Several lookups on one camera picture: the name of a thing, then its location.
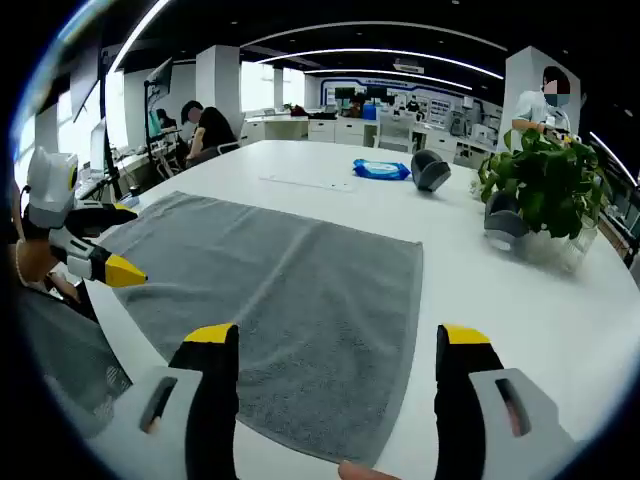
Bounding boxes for white office chair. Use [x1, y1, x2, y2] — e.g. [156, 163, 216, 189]
[197, 110, 249, 161]

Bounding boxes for grey mesh chair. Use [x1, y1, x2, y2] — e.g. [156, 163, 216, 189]
[17, 287, 135, 441]

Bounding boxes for computer monitor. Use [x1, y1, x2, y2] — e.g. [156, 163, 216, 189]
[89, 117, 109, 174]

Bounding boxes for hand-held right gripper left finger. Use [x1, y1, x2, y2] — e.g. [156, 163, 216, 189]
[89, 323, 240, 480]

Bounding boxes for white table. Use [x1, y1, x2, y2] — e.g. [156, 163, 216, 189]
[79, 138, 634, 480]

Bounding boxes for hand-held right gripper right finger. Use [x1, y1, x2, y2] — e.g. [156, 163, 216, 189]
[433, 323, 581, 480]

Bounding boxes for blue wipes packet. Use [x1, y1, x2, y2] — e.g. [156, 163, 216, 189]
[352, 158, 412, 182]

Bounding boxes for person's left hand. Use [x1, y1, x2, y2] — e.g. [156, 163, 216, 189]
[21, 238, 81, 304]

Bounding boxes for grey curved band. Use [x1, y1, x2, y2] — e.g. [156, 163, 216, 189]
[410, 148, 452, 193]
[483, 192, 531, 251]

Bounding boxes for row of white cabinets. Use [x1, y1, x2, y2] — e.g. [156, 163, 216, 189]
[239, 115, 381, 149]

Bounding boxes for person's right hand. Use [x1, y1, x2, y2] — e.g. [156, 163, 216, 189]
[338, 460, 401, 480]

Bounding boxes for black tripod stand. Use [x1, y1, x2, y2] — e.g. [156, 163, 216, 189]
[97, 47, 126, 201]

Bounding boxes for white ruler strip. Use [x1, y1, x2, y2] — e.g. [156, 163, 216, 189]
[258, 173, 355, 193]

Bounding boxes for ceiling light strip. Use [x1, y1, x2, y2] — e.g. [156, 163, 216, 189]
[239, 21, 509, 52]
[257, 48, 504, 80]

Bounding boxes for grey towel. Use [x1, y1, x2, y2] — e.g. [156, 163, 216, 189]
[94, 190, 425, 469]

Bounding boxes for green potted plant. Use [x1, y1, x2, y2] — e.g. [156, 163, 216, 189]
[477, 127, 614, 274]

